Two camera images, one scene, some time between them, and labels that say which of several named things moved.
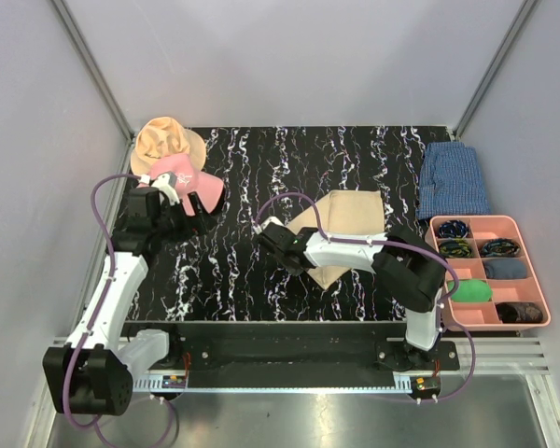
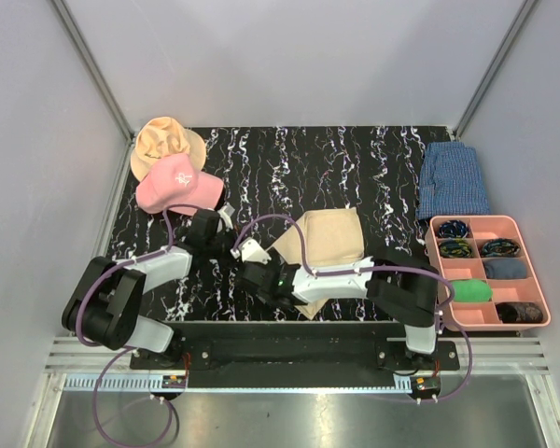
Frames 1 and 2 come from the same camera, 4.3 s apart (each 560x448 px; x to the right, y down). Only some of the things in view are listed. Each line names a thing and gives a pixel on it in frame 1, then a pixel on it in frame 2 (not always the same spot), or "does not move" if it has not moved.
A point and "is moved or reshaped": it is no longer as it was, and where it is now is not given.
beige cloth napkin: [349, 214] is moved or reshaped
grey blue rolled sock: [505, 268] does not move
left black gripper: [201, 225] -> [231, 234]
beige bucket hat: [163, 136] does not move
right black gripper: [292, 272] -> [274, 263]
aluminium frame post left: [91, 69] does not move
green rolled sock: [471, 290] does not move
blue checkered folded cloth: [451, 181] does not move
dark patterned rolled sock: [520, 312] does not move
